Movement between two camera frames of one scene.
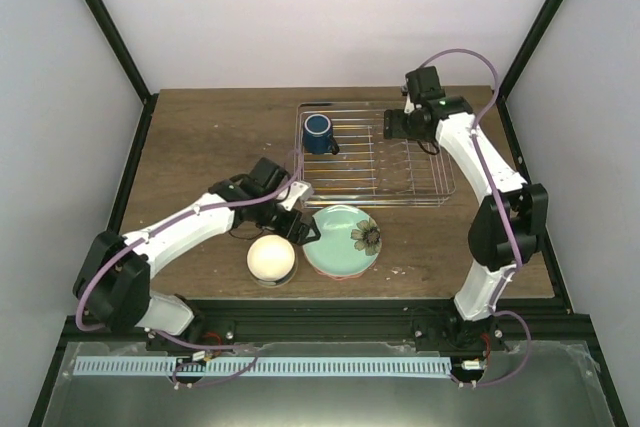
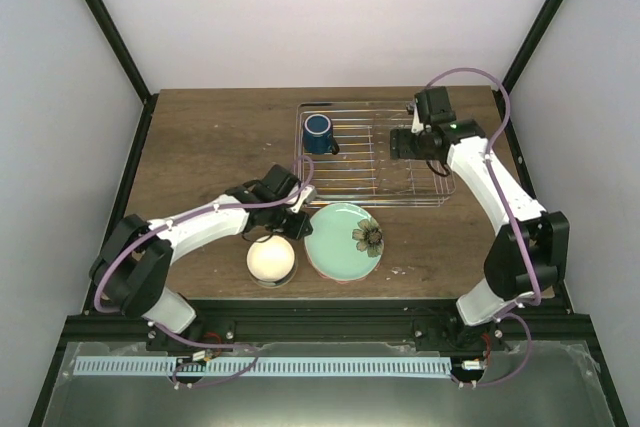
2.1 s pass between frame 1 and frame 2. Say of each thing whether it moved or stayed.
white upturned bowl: stayed
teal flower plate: stayed
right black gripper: moved
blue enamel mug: stayed
